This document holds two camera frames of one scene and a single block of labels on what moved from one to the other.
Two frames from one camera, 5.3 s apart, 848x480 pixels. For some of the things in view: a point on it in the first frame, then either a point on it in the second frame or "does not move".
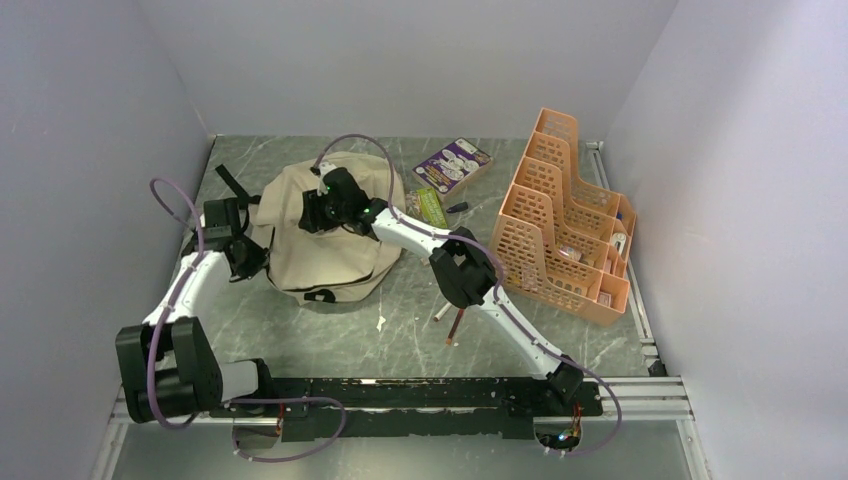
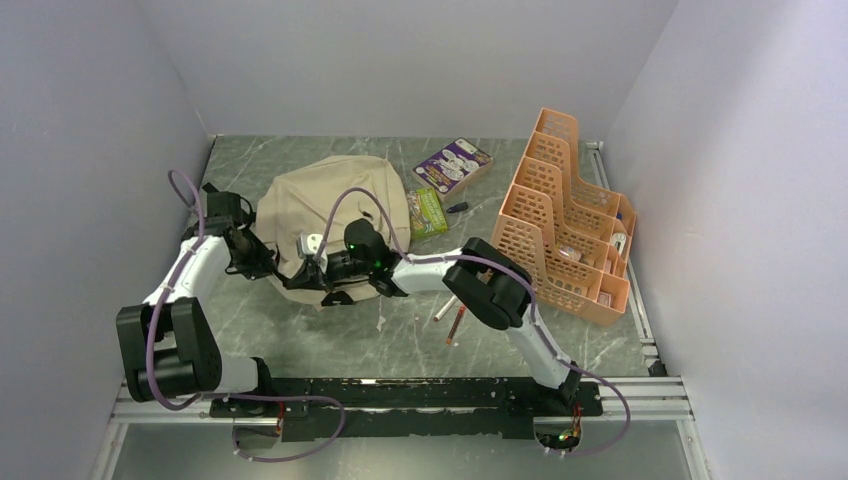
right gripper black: [313, 219] → [312, 277]
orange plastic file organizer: [561, 243] does not move
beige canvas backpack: [333, 265] does not move
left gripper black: [257, 262] does not move
